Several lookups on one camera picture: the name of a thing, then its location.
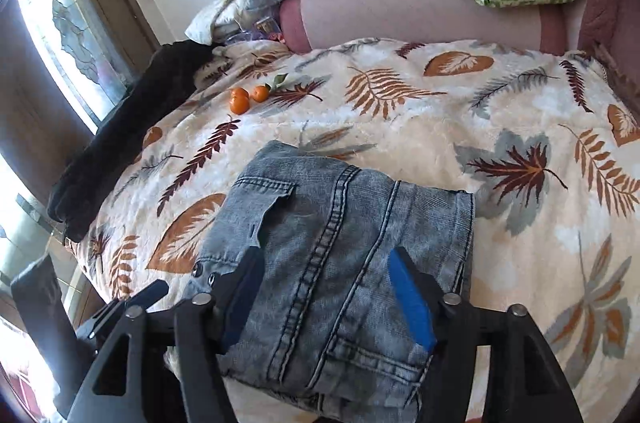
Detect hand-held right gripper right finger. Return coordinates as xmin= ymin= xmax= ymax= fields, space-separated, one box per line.
xmin=387 ymin=246 xmax=583 ymax=423

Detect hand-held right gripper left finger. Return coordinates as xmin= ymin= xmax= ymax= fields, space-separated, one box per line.
xmin=65 ymin=247 xmax=266 ymax=423

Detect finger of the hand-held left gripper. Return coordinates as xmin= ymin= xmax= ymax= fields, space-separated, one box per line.
xmin=75 ymin=279 xmax=171 ymax=341

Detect grey-blue denim pants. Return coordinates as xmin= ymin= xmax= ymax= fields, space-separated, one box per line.
xmin=187 ymin=140 xmax=476 ymax=414

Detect person's dark trouser leg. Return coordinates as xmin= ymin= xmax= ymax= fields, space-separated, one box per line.
xmin=10 ymin=252 xmax=81 ymax=419

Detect leaf print blanket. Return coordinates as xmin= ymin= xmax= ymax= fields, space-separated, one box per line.
xmin=65 ymin=37 xmax=640 ymax=423

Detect black cloth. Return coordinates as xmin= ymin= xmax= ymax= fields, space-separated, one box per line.
xmin=47 ymin=40 xmax=226 ymax=241

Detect large orange tangerine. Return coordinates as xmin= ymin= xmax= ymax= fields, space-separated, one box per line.
xmin=229 ymin=88 xmax=250 ymax=114

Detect colourful small packet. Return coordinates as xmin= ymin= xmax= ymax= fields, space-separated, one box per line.
xmin=252 ymin=18 xmax=283 ymax=41

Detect white cloth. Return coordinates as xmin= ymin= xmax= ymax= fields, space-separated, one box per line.
xmin=185 ymin=0 xmax=251 ymax=44

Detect window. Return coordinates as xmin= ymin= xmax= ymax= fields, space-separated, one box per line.
xmin=15 ymin=0 xmax=141 ymax=134

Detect pink bolster pillow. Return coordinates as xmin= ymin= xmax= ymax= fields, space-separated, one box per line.
xmin=277 ymin=0 xmax=640 ymax=56

